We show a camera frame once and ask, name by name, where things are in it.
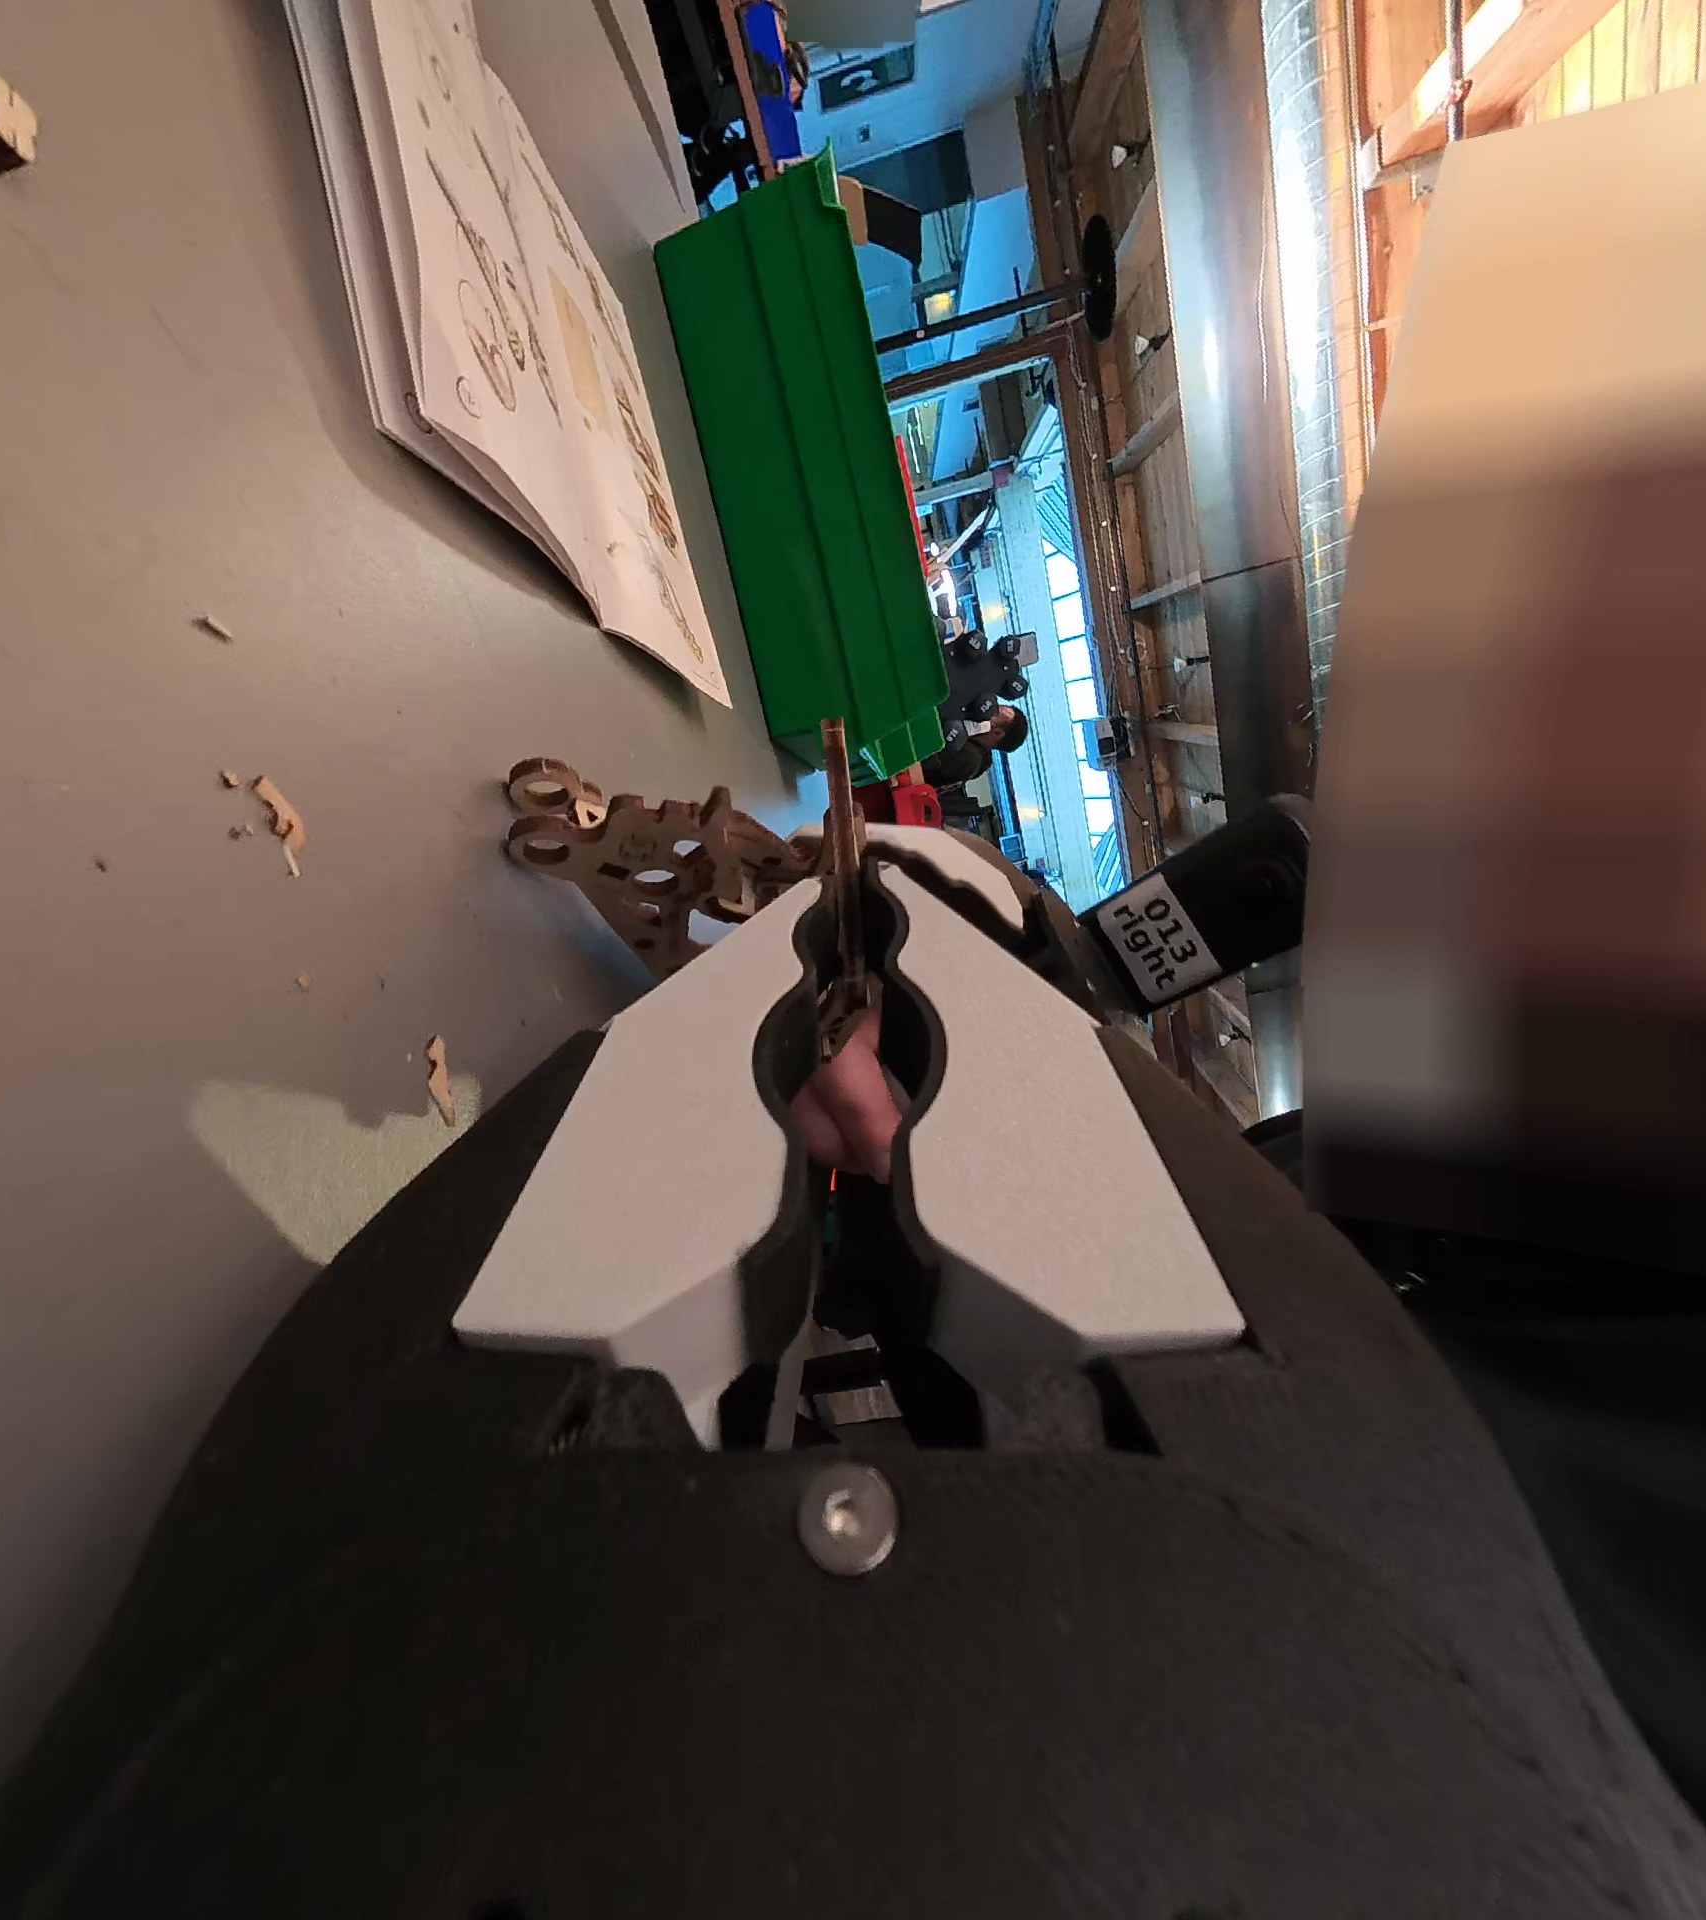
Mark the red clamp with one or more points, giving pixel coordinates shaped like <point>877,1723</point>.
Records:
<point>917,799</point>

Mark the person's dark clothing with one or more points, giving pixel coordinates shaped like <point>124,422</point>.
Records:
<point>1618,1501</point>

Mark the wooden model chassis assembly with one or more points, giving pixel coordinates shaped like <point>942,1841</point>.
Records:
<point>643,885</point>

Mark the person's right hand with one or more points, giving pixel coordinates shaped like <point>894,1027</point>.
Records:
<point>847,1118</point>

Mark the open instruction booklet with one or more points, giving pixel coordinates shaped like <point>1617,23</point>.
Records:
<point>494,374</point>

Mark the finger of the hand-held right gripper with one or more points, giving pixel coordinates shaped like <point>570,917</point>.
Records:
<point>965,869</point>

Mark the green plastic bin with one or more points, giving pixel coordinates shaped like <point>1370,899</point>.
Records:
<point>794,449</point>

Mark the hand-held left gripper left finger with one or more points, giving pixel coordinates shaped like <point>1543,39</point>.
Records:
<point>630,1185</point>

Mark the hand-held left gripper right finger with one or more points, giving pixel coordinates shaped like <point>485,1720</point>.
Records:
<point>1063,1185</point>

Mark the black round weights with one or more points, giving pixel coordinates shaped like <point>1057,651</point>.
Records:
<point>981,674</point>

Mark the metal duct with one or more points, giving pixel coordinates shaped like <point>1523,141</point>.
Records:
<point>1245,449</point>

